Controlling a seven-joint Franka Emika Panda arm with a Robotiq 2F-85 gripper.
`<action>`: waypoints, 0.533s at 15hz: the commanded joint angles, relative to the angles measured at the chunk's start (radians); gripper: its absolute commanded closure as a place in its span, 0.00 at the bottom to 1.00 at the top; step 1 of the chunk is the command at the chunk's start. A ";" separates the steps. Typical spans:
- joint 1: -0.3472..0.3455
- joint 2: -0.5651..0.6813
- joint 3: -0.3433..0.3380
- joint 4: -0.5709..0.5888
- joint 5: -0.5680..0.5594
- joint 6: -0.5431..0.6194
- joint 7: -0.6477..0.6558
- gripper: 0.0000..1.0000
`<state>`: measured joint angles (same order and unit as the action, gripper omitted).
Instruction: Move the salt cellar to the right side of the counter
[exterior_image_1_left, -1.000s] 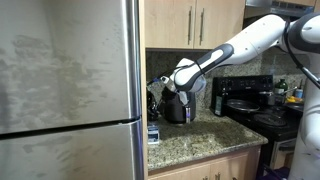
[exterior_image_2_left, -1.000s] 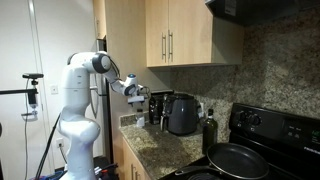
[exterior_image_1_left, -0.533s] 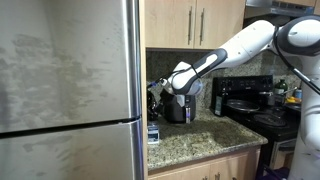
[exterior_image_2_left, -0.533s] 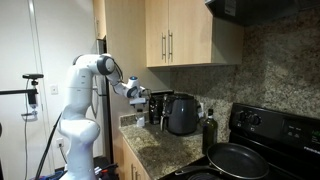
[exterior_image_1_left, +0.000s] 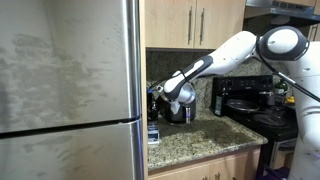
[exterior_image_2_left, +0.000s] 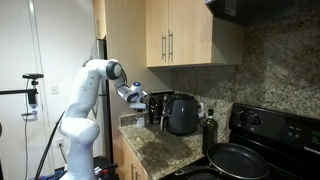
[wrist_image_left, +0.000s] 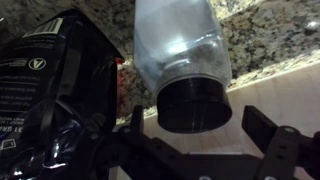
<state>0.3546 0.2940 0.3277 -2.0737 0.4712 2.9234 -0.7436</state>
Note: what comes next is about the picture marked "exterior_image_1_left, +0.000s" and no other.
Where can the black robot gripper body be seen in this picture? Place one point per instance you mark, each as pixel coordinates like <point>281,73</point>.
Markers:
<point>152,101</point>

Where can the white blue salt box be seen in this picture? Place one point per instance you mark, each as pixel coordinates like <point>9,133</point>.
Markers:
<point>153,133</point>

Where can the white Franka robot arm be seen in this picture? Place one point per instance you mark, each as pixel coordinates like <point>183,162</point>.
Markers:
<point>233,50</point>

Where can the wooden fridge side panel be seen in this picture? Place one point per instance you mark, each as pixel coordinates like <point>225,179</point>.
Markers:
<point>143,66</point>

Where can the wooden lower cabinet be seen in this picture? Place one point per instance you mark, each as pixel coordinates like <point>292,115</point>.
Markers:
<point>186,171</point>

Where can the dark olive oil bottle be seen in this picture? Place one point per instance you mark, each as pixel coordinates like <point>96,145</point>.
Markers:
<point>218,106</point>

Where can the wooden upper cabinet door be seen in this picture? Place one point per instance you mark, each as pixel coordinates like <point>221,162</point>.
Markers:
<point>166,23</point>
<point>223,20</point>

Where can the black frying pan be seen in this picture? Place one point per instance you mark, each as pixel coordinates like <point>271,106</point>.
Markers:
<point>242,105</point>

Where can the stainless steel refrigerator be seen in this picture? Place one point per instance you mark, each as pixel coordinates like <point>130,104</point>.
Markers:
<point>66,83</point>

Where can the black kitchen stove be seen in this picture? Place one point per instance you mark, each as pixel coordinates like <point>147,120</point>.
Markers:
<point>253,133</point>

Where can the small metal pot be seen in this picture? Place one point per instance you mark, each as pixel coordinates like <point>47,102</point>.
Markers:
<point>267,99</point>

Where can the green capped bottle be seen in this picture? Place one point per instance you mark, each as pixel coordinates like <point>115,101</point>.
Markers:
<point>281,88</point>

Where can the purple object on floor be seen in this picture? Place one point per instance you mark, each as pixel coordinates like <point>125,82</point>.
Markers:
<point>278,173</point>

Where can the yellow small object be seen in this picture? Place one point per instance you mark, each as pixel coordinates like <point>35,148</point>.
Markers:
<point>290,99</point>

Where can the black range hood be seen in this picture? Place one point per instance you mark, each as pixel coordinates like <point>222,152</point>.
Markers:
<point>283,16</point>

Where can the wooden cabinet beside hood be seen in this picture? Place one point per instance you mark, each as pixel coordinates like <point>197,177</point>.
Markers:
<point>315,32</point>

